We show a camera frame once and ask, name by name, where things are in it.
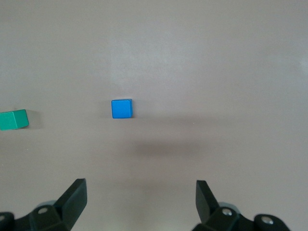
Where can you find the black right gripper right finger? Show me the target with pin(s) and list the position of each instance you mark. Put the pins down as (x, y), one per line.
(216, 219)

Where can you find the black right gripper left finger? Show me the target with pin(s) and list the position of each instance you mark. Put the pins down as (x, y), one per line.
(60, 216)

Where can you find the green wooden block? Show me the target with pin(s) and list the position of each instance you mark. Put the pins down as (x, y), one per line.
(13, 119)

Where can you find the blue wooden block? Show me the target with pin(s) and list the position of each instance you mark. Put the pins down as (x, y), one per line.
(121, 108)

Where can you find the brown table cover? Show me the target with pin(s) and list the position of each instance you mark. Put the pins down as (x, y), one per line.
(192, 72)

